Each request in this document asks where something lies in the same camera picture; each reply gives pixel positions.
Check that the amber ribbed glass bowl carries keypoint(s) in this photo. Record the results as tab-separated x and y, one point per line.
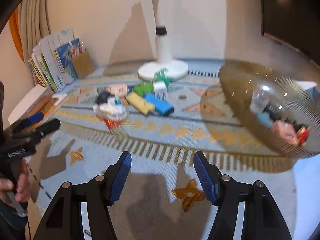
238	81

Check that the pink oval gadget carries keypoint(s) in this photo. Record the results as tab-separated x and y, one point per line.
119	90

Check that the black-headed toy figure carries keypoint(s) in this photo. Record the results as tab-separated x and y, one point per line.
107	102

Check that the cork pen holder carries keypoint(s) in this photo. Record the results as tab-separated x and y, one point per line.
83	65

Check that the black knitted ball charm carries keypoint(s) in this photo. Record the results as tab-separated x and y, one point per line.
298	126

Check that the red candy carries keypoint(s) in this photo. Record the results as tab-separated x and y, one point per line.
302	135

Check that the brown leather notebook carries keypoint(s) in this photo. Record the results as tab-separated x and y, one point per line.
43	105

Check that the yellow highlighter block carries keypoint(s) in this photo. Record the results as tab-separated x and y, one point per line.
140	103

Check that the person left hand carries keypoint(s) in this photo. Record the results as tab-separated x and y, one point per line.
22	187

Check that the black rectangular case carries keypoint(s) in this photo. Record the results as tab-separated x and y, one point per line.
275	113

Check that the light green dinosaur toy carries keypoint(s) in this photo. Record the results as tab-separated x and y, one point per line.
143	88

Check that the light blue jelly toy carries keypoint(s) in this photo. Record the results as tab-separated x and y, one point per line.
265	120

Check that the blue rectangular lighter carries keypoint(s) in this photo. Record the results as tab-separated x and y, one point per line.
162	107

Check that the orange white book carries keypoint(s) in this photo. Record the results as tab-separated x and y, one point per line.
31	98

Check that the black wall television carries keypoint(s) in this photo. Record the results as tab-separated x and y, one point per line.
293	23

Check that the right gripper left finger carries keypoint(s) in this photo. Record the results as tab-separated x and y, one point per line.
63	219

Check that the white desk lamp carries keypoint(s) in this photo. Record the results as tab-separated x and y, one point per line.
173	68

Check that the standing booklets stack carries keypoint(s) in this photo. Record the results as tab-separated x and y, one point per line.
51	59

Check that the white power adapter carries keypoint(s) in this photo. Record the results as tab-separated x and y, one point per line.
160	90

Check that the clear plastic cup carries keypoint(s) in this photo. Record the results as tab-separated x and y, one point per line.
259	101

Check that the orange brown box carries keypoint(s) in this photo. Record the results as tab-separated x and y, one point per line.
285	131

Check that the dark green dinosaur toy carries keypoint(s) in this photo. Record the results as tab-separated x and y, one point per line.
161	76

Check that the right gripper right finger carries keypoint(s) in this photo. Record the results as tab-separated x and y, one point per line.
262	217

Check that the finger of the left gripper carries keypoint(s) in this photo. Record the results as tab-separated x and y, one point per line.
22	124
44	130

